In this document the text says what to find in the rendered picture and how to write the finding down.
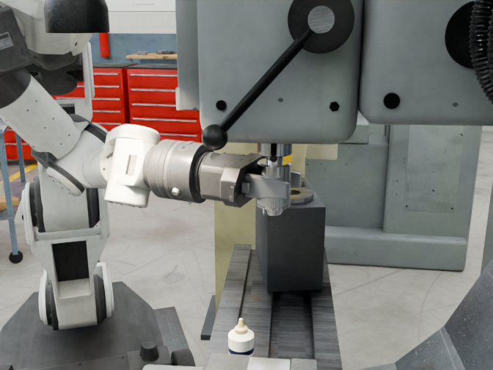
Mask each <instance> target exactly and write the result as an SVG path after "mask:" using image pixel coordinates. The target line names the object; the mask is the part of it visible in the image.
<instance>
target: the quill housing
mask: <svg viewBox="0 0 493 370"><path fill-rule="evenodd" d="M350 1H351V3H352V6H353V8H354V28H353V30H352V32H351V35H350V36H349V38H348V39H347V41H346V42H345V43H344V44H343V45H342V46H341V47H339V48H338V49H336V50H334V51H331V52H329V53H325V54H315V53H311V52H309V51H305V50H304V49H302V50H301V51H300V52H299V53H298V54H297V55H296V56H295V57H294V58H293V59H292V60H291V62H290V63H289V64H288V65H287V66H286V67H285V68H284V69H283V71H282V72H281V73H280V74H279V75H278V76H277V77H276V79H275V80H273V82H272V83H270V85H269V86H268V87H267V88H266V89H265V90H264V91H263V92H262V94H261V95H260V96H259V97H258V98H257V99H256V100H255V102H254V103H253V104H252V105H251V106H250V107H249V108H248V109H247V110H246V111H245V113H243V114H242V116H240V118H239V119H238V120H237V121H236V122H235V123H234V124H233V126H232V127H231V128H230V129H229V130H228V131H227V136H228V138H227V142H237V143H279V144H323V145H334V144H339V143H342V142H345V141H346V140H347V139H349V138H350V137H351V136H352V134H353V133H354V131H355V129H356V125H357V113H358V100H359V75H360V62H361V48H362V23H363V10H364V0H350ZM292 2H293V0H197V30H198V61H199V91H200V124H201V128H202V130H204V129H205V128H206V127H207V126H209V125H211V124H217V125H219V124H220V123H221V122H222V121H223V120H224V119H225V118H226V117H227V115H228V114H229V113H230V112H231V111H232V110H233V108H234V107H235V106H236V105H237V104H238V103H239V102H240V100H241V99H242V98H243V97H244V96H245V95H246V94H247V93H248V92H249V91H250V90H251V89H252V88H253V86H254V85H255V84H256V83H257V82H258V81H259V80H260V78H261V77H262V76H263V75H264V74H265V73H266V71H267V70H268V69H269V68H270V67H271V66H272V65H273V64H274V63H275V62H276V61H277V60H278V59H279V57H280V56H281V55H282V54H283V53H284V52H285V50H286V49H287V48H288V47H289V46H290V45H291V44H292V42H293V41H294V40H293V38H292V37H291V34H290V32H289V28H288V12H289V9H290V7H291V4H292Z"/></svg>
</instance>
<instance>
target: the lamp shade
mask: <svg viewBox="0 0 493 370"><path fill-rule="evenodd" d="M43 9H44V16H45V30H46V33H107V32H110V29H109V8H108V7H107V4H106V1H105V0H45V4H44V8H43Z"/></svg>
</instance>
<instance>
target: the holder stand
mask: <svg viewBox="0 0 493 370"><path fill-rule="evenodd" d="M325 222H326V206H325V205H324V204H323V202H322V201H321V199H320V198H319V196H317V194H316V193H315V191H314V190H313V188H312V187H311V185H310V184H309V183H308V181H307V179H306V178H303V177H302V185H301V186H300V187H299V188H291V206H290V207H289V208H287V209H284V210H283V211H282V213H281V215H278V216H270V215H267V214H266V213H265V211H264V210H263V209H262V208H259V207H258V206H257V198H256V204H255V251H256V254H257V257H258V261H259V264H260V269H261V272H262V276H263V280H264V283H265V286H266V290H267V292H271V291H304V290H320V289H322V288H323V273H324V240H325Z"/></svg>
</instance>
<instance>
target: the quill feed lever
mask: <svg viewBox="0 0 493 370"><path fill-rule="evenodd" d="M288 28H289V32H290V34H291V37H292V38H293V40H294V41H293V42H292V44H291V45H290V46H289V47H288V48H287V49H286V50H285V52H284V53H283V54H282V55H281V56H280V57H279V59H278V60H277V61H276V62H275V63H274V64H273V65H272V66H271V67H270V68H269V69H268V70H267V71H266V73H265V74H264V75H263V76H262V77H261V78H260V80H259V81H258V82H257V83H256V84H255V85H254V86H253V88H252V89H251V90H250V91H249V92H248V93H247V94H246V95H245V96H244V97H243V98H242V99H241V100H240V102H239V103H238V104H237V105H236V106H235V107H234V108H233V110H232V111H231V112H230V113H229V114H228V115H227V117H226V118H225V119H224V120H223V121H222V122H221V123H220V124H219V125H217V124H211V125H209V126H207V127H206V128H205V129H204V130H203V132H202V143H203V145H204V146H205V147H206V148H207V149H209V150H220V149H222V148H223V147H224V146H225V145H226V144H227V138H228V136H227V131H228V130H229V129H230V128H231V127H232V126H233V124H234V123H235V122H236V121H237V120H238V119H239V118H240V116H242V114H243V113H245V111H246V110H247V109H248V108H249V107H250V106H251V105H252V104H253V103H254V102H255V100H256V99H257V98H258V97H259V96H260V95H261V94H262V92H263V91H264V90H265V89H266V88H267V87H268V86H269V85H270V83H272V82H273V80H275V79H276V77H277V76H278V75H279V74H280V73H281V72H282V71H283V69H284V68H285V67H286V66H287V65H288V64H289V63H290V62H291V60H292V59H293V58H294V57H295V56H296V55H297V54H298V53H299V52H300V51H301V50H302V49H304V50H305V51H309V52H311V53H315V54H325V53H329V52H331V51H334V50H336V49H338V48H339V47H341V46H342V45H343V44H344V43H345V42H346V41H347V39H348V38H349V36H350V35H351V32H352V30H353V28H354V8H353V6H352V3H351V1H350V0H293V2H292V4H291V7H290V9H289V12H288Z"/></svg>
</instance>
